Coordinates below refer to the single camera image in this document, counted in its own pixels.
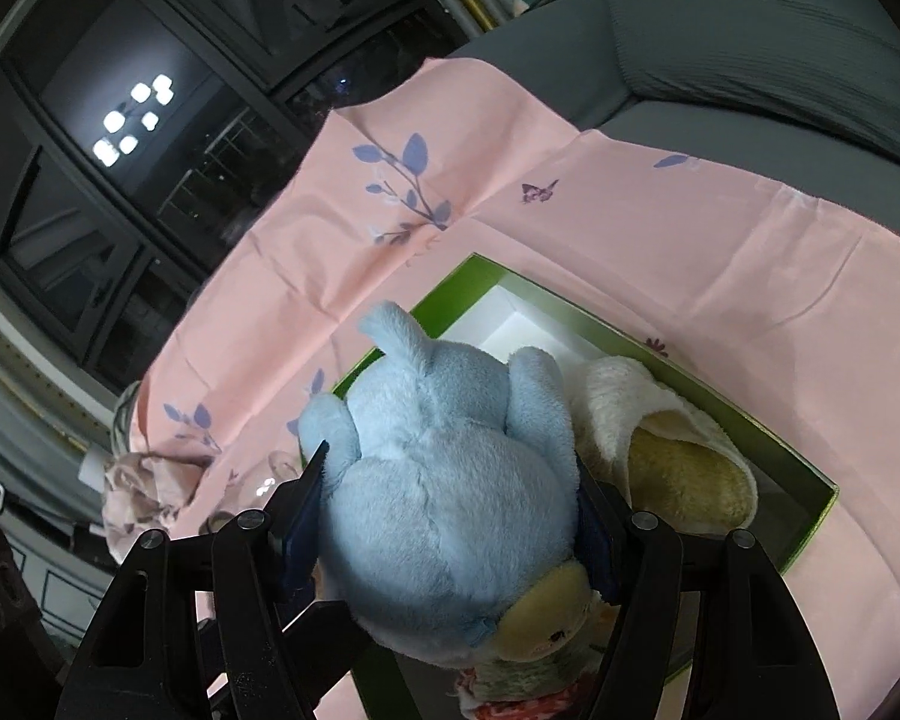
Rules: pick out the cream plush slipper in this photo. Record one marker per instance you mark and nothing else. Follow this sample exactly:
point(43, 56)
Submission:
point(675, 465)

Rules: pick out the red and white patterned pouch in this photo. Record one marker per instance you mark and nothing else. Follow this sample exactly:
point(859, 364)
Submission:
point(525, 709)

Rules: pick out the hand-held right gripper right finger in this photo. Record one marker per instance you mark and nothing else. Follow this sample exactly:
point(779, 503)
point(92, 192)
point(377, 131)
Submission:
point(600, 547)

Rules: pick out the clear glass container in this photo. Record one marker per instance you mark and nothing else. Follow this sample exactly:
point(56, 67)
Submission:
point(270, 476)

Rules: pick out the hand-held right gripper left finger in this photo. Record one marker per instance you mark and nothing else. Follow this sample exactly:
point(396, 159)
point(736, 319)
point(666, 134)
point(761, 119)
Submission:
point(304, 532)

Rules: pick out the blue plush toy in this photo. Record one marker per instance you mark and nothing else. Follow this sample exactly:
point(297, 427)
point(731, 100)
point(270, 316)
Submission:
point(435, 480)

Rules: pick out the green cardboard box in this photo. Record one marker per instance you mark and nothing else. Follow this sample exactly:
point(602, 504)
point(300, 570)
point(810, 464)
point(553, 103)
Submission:
point(457, 292)

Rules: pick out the black window frame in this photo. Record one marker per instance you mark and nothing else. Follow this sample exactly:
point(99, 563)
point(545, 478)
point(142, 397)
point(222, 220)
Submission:
point(217, 90)

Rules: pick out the crumpled beige cloth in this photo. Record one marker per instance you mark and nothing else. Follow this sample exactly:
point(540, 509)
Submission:
point(150, 487)

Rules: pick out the pink printed bed sheet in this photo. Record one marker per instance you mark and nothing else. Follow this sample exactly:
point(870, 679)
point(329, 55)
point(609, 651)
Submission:
point(645, 240)

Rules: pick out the grey sofa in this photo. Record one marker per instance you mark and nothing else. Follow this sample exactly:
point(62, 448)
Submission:
point(757, 52)

